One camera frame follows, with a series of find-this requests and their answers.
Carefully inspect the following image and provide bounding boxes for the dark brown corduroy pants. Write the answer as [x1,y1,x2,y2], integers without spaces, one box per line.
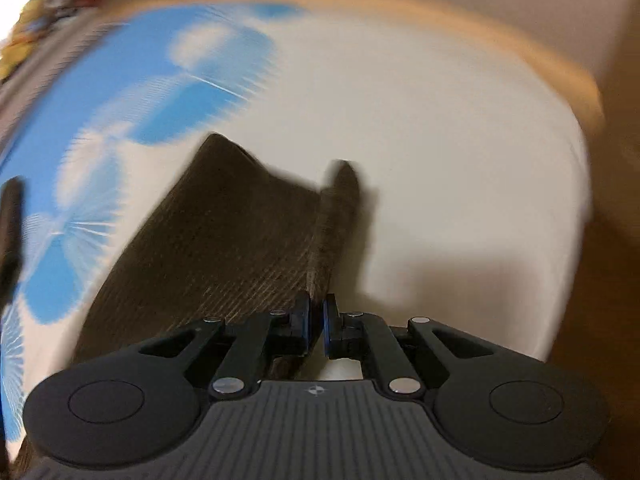
[14,131,362,470]

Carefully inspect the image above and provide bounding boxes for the blue white patterned bedsheet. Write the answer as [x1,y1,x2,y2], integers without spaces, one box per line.
[1,0,590,455]

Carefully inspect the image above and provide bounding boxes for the wooden bed frame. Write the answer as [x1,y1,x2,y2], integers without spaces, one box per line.
[96,0,605,136]

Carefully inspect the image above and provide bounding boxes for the yellow plush toy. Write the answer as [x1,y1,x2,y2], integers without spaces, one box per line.
[0,0,51,82]

